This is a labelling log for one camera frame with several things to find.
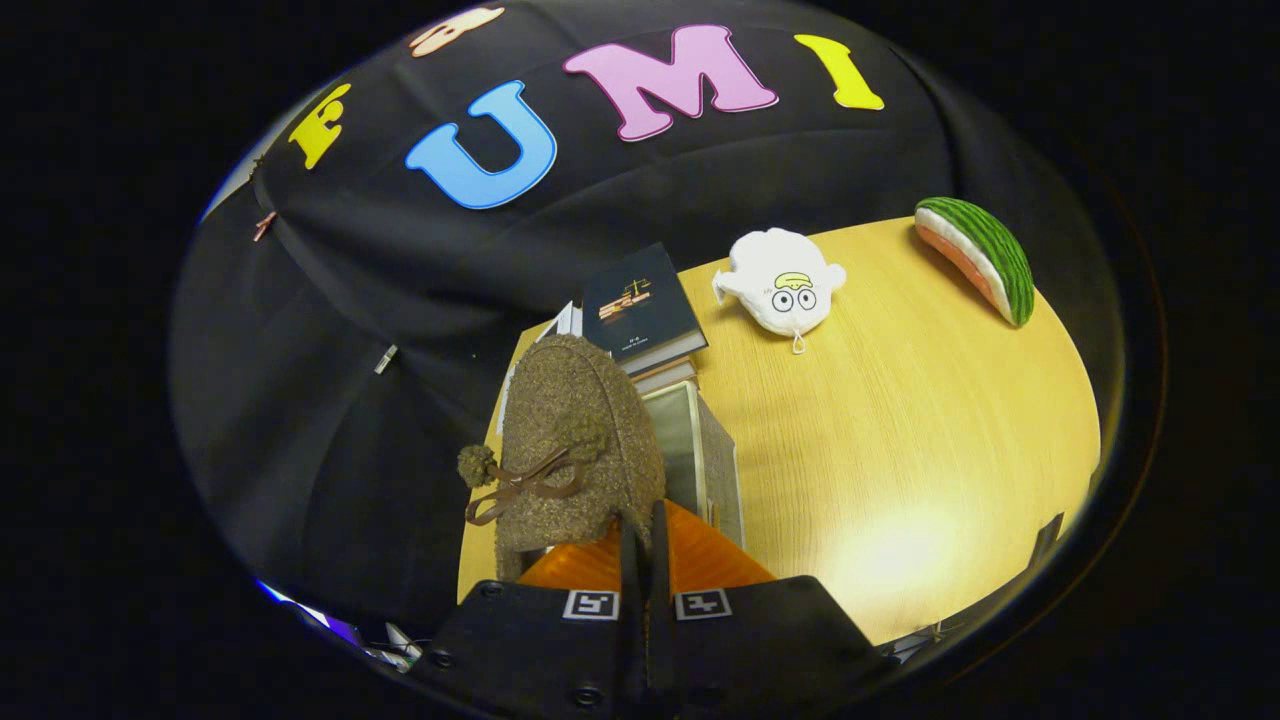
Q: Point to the brown fuzzy slipper shoe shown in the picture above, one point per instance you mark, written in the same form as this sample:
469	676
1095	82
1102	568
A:
590	440

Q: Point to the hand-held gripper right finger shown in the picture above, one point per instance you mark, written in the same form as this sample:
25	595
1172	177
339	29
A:
750	650

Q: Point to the red clip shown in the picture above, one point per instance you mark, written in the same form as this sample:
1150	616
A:
264	226

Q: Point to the silver clip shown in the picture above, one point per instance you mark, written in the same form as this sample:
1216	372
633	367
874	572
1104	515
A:
385	358

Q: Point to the lit computer screen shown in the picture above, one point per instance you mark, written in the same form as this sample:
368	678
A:
310	612

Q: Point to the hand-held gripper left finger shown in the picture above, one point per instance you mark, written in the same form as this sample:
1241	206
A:
540	650

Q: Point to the dark hardcover book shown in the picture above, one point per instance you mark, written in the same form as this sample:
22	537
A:
640	305

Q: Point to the white plush toy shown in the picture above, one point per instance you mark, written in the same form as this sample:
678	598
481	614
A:
785	290

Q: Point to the brown book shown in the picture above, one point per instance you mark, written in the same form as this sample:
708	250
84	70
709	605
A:
665	376

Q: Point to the watermelon slice plush toy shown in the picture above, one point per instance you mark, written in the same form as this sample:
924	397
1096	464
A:
990	255

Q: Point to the photo cover book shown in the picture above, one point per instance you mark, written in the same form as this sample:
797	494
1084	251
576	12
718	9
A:
567	322

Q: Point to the black backdrop cloth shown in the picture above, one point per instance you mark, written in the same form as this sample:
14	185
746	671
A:
350	330

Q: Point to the grey fabric storage box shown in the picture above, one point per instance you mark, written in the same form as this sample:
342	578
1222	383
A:
700	450

